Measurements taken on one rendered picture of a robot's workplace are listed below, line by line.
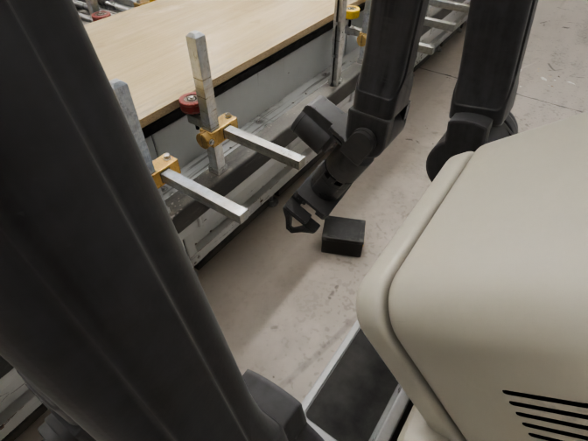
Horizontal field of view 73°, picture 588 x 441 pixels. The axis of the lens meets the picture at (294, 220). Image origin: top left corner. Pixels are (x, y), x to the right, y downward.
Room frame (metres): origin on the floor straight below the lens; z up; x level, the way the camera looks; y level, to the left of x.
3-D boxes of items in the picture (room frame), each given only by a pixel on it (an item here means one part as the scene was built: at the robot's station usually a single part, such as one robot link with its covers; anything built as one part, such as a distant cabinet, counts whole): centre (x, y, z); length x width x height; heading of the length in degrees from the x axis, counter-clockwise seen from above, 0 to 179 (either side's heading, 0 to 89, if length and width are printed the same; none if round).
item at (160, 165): (0.84, 0.38, 0.83); 0.14 x 0.06 x 0.05; 145
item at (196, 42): (1.03, 0.25, 0.90); 0.04 x 0.04 x 0.48; 55
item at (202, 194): (0.80, 0.30, 0.83); 0.43 x 0.03 x 0.04; 55
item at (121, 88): (0.82, 0.39, 0.87); 0.04 x 0.04 x 0.48; 55
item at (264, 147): (1.01, 0.16, 0.84); 0.43 x 0.03 x 0.04; 55
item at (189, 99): (1.12, 0.32, 0.85); 0.08 x 0.08 x 0.11
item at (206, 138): (1.04, 0.24, 0.84); 0.14 x 0.06 x 0.05; 145
